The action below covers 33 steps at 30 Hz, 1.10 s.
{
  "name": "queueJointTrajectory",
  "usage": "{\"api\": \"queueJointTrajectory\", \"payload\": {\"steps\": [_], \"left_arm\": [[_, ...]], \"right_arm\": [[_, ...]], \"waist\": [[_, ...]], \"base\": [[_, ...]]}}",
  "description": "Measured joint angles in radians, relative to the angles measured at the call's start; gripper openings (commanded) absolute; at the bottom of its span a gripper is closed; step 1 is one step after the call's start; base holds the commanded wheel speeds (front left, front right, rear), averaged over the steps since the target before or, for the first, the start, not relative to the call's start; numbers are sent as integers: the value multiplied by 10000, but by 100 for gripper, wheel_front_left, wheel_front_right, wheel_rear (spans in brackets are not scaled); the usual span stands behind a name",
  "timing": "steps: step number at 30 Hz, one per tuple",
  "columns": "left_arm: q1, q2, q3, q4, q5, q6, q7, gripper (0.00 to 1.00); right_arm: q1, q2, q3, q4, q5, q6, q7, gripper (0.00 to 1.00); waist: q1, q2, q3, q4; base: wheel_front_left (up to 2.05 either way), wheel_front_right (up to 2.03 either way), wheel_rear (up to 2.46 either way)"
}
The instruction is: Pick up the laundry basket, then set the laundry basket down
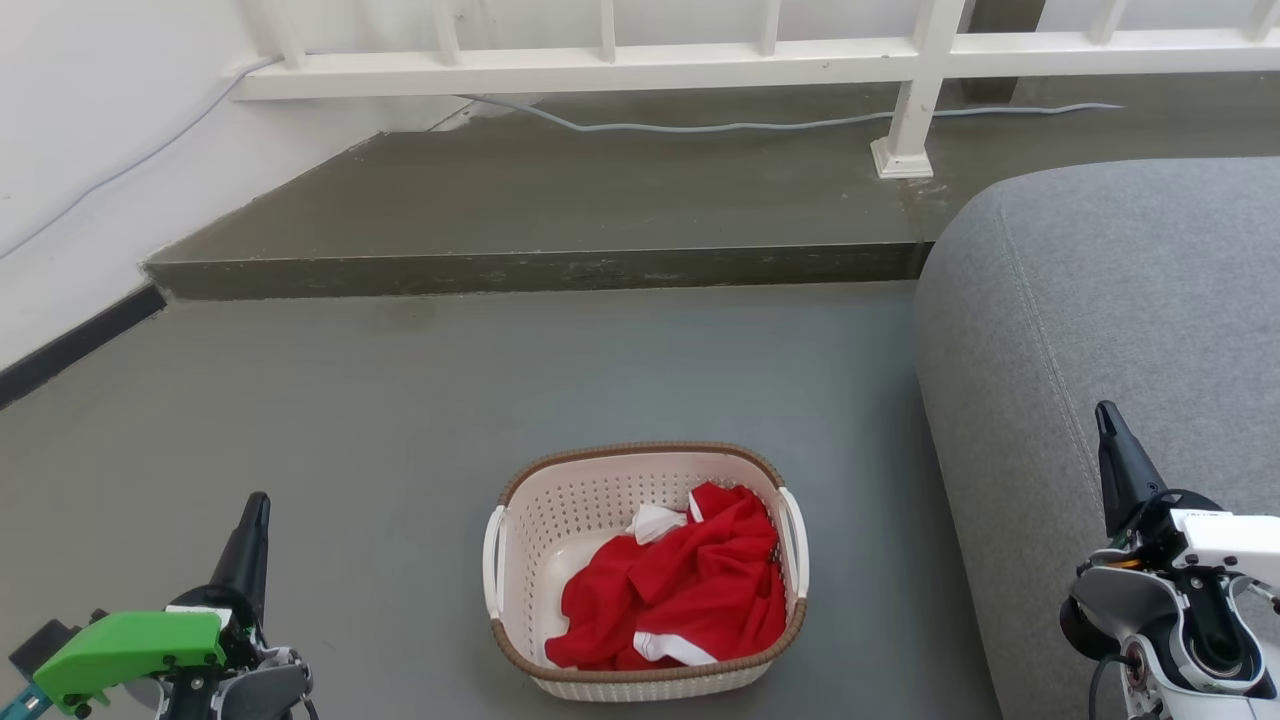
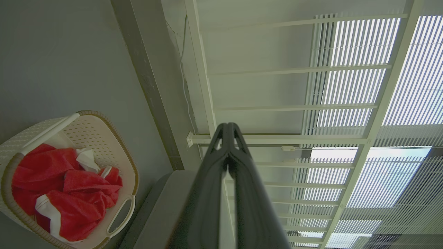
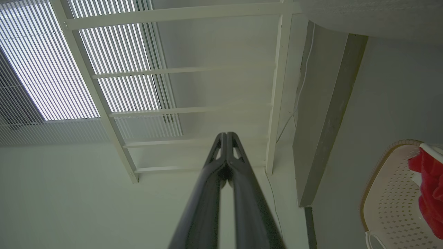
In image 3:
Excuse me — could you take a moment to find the white railing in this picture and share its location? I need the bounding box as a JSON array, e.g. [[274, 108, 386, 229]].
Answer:
[[50, 0, 302, 184]]

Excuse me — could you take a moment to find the grey concrete raised step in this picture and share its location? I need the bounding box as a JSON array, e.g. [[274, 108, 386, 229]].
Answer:
[[292, 21, 369, 208]]

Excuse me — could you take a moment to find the black baseboard strip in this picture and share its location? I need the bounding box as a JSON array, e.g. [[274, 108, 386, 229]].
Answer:
[[305, 206, 317, 249]]

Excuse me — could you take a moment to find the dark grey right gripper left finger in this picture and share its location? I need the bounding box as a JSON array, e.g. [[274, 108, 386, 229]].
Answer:
[[168, 132, 227, 249]]

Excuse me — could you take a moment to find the white slatted grille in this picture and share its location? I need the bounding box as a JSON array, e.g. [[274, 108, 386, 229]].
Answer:
[[0, 0, 183, 146]]

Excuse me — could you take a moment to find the red garment with white trim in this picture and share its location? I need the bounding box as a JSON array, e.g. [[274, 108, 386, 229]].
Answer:
[[408, 143, 443, 240]]

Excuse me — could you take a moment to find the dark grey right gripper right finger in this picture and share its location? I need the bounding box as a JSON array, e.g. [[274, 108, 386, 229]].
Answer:
[[227, 132, 286, 249]]

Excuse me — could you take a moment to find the cream perforated laundry basket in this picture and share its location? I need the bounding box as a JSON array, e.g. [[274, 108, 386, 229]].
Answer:
[[360, 139, 443, 249]]

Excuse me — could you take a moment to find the thin grey-white floor cable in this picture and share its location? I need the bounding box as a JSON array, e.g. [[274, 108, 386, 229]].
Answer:
[[265, 22, 315, 239]]

